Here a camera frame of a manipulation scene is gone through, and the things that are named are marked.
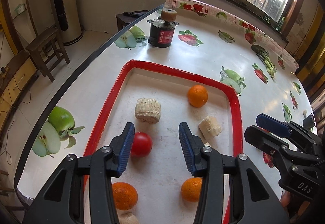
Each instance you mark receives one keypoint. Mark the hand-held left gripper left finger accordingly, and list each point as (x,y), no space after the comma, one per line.
(127,147)

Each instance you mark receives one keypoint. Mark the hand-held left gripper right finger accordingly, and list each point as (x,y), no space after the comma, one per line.
(186,147)

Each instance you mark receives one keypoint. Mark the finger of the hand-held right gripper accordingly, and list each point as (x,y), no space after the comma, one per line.
(273,124)
(261,139)

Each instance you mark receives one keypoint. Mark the red tomato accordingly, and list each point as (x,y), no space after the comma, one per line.
(142,144)

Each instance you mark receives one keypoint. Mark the orange mandarin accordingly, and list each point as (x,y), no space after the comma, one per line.
(197,95)
(191,189)
(125,195)

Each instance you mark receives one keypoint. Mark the large beige foam block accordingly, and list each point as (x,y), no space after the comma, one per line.
(148,110)

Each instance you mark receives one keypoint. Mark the red-rimmed white tray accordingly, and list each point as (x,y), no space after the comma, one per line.
(165,87)

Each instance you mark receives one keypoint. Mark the person's right hand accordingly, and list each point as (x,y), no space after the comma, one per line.
(285,200)

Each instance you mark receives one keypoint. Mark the fruit printed tablecloth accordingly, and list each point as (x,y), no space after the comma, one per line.
(101,66)

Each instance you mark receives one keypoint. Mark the green bottle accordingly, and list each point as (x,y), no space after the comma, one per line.
(281,24)

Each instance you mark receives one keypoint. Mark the red-labelled black motor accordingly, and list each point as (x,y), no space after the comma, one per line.
(162,35)

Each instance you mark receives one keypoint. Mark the small dark side table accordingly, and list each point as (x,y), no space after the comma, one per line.
(127,21)

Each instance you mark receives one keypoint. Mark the low wooden cabinet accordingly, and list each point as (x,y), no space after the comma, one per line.
(17,76)

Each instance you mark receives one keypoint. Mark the beige foam roller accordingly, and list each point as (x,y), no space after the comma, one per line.
(169,15)

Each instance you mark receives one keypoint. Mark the black remote control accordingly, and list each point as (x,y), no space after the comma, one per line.
(132,13)

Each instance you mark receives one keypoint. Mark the wooden stool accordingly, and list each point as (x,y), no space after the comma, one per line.
(43,41)

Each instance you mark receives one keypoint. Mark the tall cylindrical air conditioner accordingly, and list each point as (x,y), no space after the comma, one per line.
(68,10)

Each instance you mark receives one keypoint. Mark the wall shelf unit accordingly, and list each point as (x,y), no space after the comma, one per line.
(15,8)

